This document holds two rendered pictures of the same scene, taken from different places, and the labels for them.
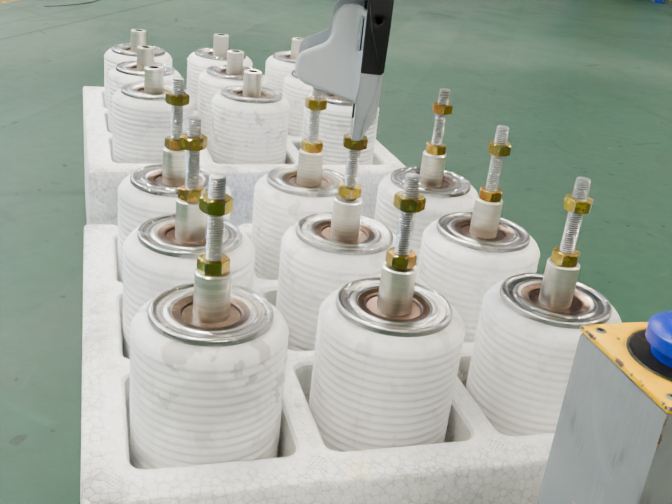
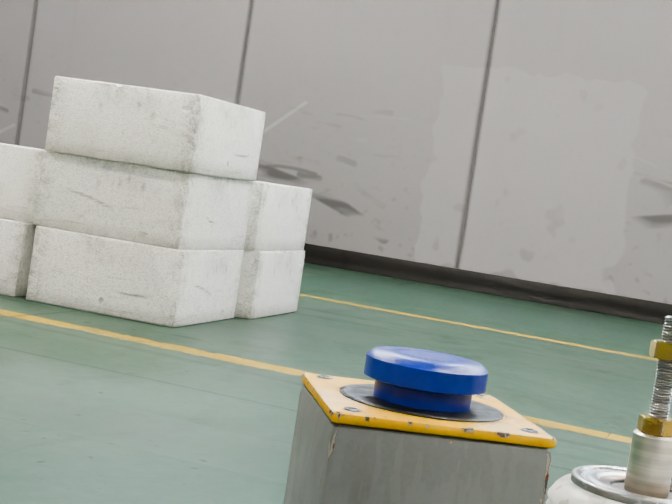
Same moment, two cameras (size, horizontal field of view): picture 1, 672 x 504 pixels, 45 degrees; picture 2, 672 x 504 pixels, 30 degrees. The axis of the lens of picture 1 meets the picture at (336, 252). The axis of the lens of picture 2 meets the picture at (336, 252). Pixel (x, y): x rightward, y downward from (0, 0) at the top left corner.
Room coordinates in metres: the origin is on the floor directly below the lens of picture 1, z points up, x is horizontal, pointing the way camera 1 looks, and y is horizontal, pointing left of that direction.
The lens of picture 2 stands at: (0.36, -0.57, 0.38)
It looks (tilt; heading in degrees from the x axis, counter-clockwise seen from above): 3 degrees down; 98
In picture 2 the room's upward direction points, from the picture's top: 8 degrees clockwise
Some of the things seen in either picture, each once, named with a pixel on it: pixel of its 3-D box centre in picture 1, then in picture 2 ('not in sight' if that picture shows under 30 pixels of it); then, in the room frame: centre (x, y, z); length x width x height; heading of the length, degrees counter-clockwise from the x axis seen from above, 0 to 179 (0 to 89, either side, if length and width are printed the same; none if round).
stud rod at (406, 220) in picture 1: (404, 232); not in sight; (0.47, -0.04, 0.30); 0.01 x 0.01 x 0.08
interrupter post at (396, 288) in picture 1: (396, 288); not in sight; (0.47, -0.04, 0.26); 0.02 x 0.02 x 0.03
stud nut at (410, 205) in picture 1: (409, 201); not in sight; (0.47, -0.04, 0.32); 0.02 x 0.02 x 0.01; 53
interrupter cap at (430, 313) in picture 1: (393, 306); not in sight; (0.47, -0.04, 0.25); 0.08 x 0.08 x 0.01
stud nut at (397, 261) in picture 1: (401, 257); not in sight; (0.47, -0.04, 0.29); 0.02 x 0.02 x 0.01; 53
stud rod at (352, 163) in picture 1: (352, 167); not in sight; (0.58, 0.00, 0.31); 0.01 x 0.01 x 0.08
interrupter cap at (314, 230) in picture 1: (344, 234); not in sight; (0.58, 0.00, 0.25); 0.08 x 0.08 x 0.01
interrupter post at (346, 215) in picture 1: (346, 218); not in sight; (0.58, 0.00, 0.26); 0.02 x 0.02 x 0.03
